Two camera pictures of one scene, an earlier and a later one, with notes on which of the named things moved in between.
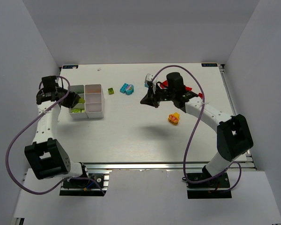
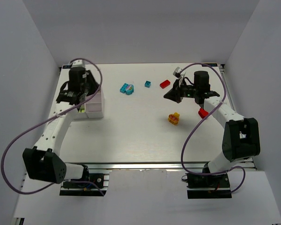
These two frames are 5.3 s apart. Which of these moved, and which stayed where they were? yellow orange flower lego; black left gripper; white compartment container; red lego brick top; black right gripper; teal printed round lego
Moved: black right gripper; black left gripper
Stayed: yellow orange flower lego; teal printed round lego; white compartment container; red lego brick top
